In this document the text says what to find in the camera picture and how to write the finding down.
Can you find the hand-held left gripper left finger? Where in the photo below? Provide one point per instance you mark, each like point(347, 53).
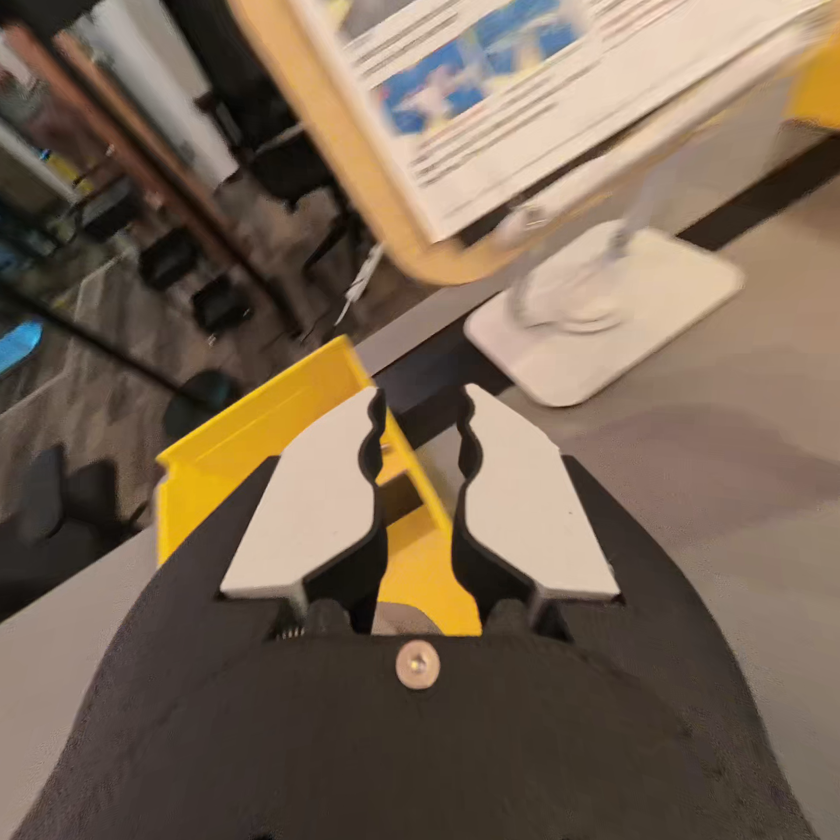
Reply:
point(315, 512)

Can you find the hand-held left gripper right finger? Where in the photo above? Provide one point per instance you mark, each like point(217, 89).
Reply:
point(531, 518)

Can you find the printed instruction sheet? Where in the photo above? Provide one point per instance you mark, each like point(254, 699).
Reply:
point(525, 131)

